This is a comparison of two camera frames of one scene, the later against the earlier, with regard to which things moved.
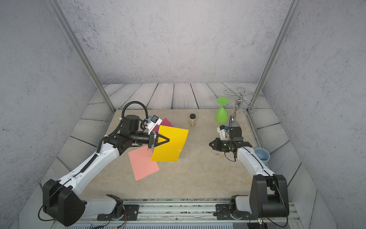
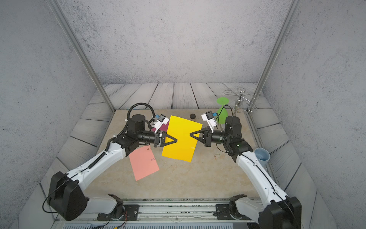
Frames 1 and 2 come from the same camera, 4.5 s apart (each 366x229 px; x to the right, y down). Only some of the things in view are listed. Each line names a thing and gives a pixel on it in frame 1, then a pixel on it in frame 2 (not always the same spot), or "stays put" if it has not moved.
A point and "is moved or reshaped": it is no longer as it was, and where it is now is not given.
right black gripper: [218, 140] -> [205, 140]
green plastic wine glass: [221, 114] stays put
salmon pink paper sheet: [141, 162] stays put
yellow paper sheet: [169, 151] is moved or reshaped
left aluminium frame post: [83, 51] stays put
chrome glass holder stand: [238, 107] stays put
